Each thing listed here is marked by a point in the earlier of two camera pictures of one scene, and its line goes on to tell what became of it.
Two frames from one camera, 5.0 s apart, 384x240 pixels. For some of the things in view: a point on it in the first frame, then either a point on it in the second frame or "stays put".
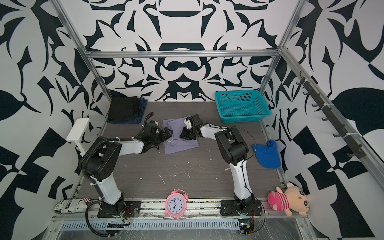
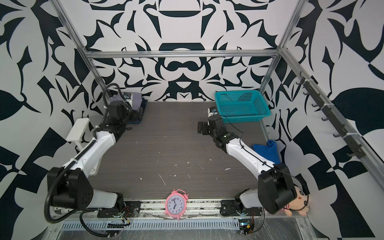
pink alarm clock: (175, 203) stays put
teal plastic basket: (242, 106) stays put
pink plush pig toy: (292, 199) stays put
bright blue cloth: (267, 155) stays put
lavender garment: (177, 144) to (133, 99)
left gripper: (165, 137) to (134, 114)
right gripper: (183, 134) to (206, 124)
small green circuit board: (246, 226) stays put
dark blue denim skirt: (141, 103) stays put
